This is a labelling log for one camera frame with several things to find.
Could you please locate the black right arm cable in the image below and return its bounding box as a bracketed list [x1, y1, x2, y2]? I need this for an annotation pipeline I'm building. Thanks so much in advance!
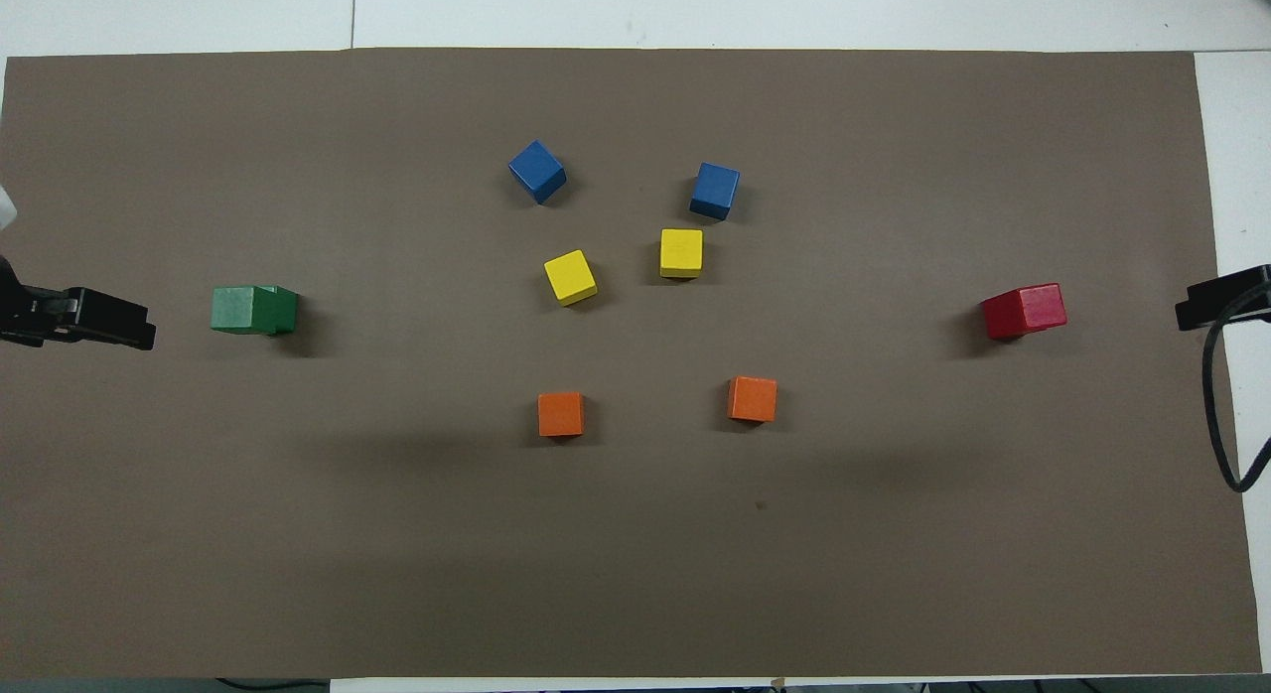
[1201, 281, 1271, 493]

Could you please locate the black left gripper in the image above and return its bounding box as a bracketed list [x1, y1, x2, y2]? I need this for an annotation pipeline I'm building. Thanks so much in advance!
[0, 256, 157, 351]

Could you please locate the orange wooden cube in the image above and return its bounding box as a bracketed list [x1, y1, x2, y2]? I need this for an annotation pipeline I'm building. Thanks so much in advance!
[726, 375, 778, 424]
[537, 391, 586, 439]

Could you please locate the blue wooden cube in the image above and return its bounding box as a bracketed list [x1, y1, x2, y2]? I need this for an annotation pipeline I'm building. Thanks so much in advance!
[508, 140, 568, 206]
[690, 162, 742, 222]

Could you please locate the brown table mat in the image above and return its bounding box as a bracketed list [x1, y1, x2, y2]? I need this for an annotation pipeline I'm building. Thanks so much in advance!
[0, 48, 1263, 679]

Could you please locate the yellow wooden cube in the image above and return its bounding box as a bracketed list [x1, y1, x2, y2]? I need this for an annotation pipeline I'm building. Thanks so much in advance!
[659, 228, 705, 280]
[543, 249, 600, 308]

